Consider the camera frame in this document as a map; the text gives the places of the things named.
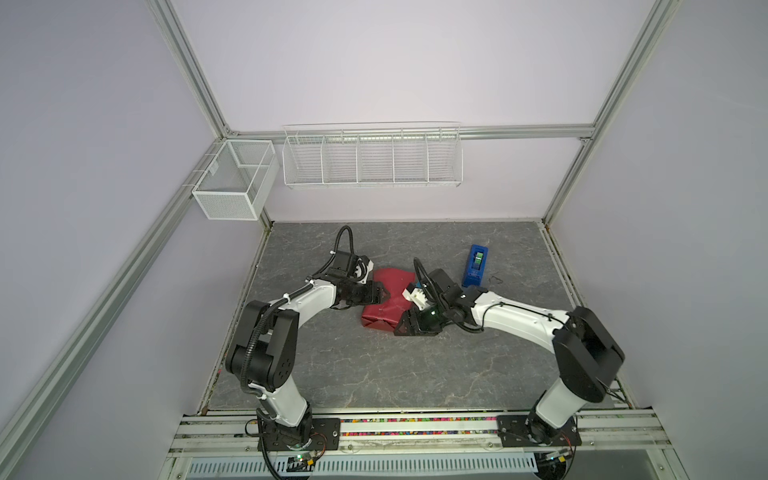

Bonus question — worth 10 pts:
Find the dark red wrapping paper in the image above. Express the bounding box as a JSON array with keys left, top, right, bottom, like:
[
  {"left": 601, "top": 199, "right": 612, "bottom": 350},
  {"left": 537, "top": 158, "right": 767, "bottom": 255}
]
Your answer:
[{"left": 361, "top": 268, "right": 416, "bottom": 333}]

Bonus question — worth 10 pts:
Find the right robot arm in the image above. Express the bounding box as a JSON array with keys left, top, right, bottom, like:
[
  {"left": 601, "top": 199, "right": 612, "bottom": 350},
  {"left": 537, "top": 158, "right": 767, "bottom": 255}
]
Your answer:
[{"left": 396, "top": 259, "right": 625, "bottom": 445}]

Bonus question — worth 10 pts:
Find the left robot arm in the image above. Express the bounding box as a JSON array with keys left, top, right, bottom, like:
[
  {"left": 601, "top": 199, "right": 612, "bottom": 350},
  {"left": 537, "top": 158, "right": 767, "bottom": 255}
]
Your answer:
[{"left": 225, "top": 225, "right": 389, "bottom": 445}]

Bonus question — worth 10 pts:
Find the blue tape dispenser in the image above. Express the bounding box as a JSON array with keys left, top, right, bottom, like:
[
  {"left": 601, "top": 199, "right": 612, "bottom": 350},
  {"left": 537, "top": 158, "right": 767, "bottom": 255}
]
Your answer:
[{"left": 462, "top": 244, "right": 488, "bottom": 288}]

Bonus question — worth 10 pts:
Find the small white mesh basket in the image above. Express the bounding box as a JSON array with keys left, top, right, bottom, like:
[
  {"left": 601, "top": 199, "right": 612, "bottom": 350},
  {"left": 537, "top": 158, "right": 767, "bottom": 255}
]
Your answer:
[{"left": 192, "top": 139, "right": 279, "bottom": 221}]

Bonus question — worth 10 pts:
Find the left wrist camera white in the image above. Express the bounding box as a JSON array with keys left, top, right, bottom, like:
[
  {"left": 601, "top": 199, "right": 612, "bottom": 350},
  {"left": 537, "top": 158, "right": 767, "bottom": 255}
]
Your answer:
[{"left": 352, "top": 256, "right": 373, "bottom": 283}]

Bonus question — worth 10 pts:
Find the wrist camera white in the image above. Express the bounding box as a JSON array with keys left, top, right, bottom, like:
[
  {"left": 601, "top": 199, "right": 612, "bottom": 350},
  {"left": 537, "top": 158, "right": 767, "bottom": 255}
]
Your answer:
[
  {"left": 402, "top": 283, "right": 430, "bottom": 311},
  {"left": 352, "top": 256, "right": 373, "bottom": 283}
]

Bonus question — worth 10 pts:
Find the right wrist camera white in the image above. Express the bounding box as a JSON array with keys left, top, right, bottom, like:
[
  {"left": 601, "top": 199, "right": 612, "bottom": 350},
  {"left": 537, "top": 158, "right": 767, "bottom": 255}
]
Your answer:
[{"left": 402, "top": 283, "right": 430, "bottom": 311}]

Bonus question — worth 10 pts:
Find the long white wire basket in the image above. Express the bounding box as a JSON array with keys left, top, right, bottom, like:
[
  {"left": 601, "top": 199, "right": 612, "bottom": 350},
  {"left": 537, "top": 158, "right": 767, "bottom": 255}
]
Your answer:
[{"left": 282, "top": 122, "right": 464, "bottom": 188}]

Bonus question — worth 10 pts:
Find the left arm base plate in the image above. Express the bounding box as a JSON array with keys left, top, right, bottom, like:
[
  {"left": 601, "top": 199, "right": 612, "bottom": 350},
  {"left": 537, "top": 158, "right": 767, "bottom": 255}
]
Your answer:
[{"left": 260, "top": 417, "right": 341, "bottom": 451}]

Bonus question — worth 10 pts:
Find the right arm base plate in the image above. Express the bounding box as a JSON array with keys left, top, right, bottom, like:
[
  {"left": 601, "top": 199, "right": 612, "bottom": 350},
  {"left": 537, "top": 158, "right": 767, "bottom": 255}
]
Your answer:
[{"left": 496, "top": 414, "right": 582, "bottom": 448}]

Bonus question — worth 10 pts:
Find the white slotted cable duct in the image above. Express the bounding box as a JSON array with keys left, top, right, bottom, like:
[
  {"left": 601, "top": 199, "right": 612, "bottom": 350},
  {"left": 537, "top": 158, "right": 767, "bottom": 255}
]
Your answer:
[{"left": 185, "top": 452, "right": 538, "bottom": 479}]

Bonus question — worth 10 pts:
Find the aluminium front rail frame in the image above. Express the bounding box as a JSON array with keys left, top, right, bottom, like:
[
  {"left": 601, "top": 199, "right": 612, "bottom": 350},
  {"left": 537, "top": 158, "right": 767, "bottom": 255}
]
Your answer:
[{"left": 159, "top": 410, "right": 688, "bottom": 479}]

